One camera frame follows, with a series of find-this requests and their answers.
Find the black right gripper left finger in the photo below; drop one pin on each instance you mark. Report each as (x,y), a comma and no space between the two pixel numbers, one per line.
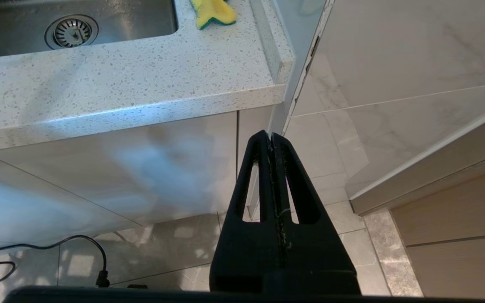
(242,261)

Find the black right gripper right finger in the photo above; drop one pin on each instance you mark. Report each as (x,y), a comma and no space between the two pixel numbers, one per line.
(318,261)

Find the yellow green sponge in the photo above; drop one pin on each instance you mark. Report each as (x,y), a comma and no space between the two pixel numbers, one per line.
(213,12)

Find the stainless steel sink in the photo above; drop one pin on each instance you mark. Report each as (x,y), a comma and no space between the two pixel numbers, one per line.
(133,21)

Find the wooden cabinet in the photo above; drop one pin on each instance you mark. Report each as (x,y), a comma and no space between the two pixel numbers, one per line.
(457,210)

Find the metal drain strainer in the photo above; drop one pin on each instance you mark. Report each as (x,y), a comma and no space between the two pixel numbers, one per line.
(72,32)

